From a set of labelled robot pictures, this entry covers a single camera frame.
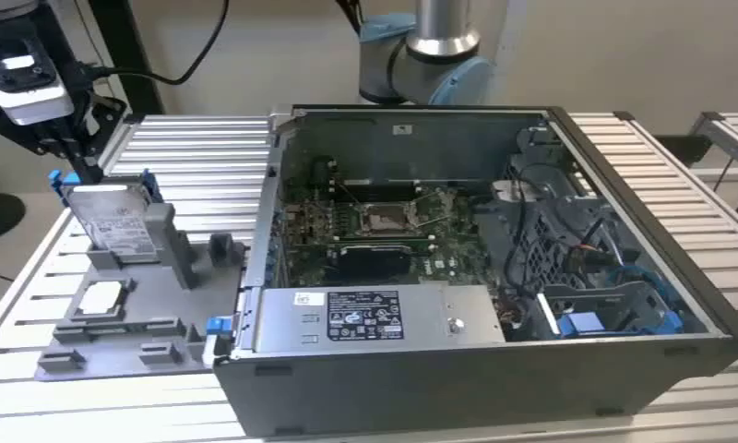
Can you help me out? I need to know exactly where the hard disk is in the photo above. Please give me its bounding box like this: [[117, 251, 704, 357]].
[[47, 169, 161, 259]]

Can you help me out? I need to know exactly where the metal disk bay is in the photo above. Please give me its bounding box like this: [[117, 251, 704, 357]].
[[473, 126, 715, 342]]

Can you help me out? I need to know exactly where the round black stand base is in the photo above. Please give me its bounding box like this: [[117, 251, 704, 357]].
[[0, 192, 27, 245]]

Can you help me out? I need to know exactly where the silver CPU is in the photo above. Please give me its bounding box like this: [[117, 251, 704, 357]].
[[76, 281, 124, 316]]

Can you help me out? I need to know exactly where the grey parts rack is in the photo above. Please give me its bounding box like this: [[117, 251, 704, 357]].
[[33, 202, 252, 383]]

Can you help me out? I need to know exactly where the green RAM stick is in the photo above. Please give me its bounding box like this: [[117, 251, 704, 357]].
[[85, 325, 184, 337]]

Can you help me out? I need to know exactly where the black RAM slot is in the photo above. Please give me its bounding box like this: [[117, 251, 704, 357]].
[[329, 177, 421, 188], [329, 236, 437, 245], [329, 186, 421, 197], [329, 231, 437, 239]]

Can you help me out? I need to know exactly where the grey power supply unit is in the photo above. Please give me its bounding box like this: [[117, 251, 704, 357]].
[[251, 283, 507, 354]]

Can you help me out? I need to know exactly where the CPU socket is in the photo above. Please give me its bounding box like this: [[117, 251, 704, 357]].
[[353, 200, 420, 236]]

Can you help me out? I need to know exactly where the metal socket cover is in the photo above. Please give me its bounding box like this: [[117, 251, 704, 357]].
[[412, 189, 457, 222]]

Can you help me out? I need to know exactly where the green motherboard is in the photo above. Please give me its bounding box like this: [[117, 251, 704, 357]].
[[276, 177, 500, 287]]

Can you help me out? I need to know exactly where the black open PC case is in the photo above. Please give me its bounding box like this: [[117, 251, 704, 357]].
[[212, 103, 738, 437]]

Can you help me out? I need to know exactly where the metal slat side table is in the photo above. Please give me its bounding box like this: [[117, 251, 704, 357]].
[[688, 111, 738, 173]]

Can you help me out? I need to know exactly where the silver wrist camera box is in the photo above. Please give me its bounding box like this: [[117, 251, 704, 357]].
[[0, 40, 76, 126]]

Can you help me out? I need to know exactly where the black upright post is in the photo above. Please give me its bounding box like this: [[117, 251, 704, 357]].
[[88, 0, 167, 116]]

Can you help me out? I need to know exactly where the black camera cable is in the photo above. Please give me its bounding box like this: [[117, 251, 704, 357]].
[[76, 0, 231, 87]]

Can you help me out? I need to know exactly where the thin wire locking lever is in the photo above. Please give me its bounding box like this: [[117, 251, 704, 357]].
[[341, 180, 367, 206]]

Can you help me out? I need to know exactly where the black wire with orange connector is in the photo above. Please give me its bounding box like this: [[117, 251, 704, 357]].
[[567, 216, 620, 281]]

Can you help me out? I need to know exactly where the blue bay bracket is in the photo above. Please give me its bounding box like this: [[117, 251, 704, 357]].
[[556, 312, 605, 334]]

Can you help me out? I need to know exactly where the blue data wire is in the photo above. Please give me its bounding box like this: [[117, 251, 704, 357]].
[[608, 263, 673, 319]]

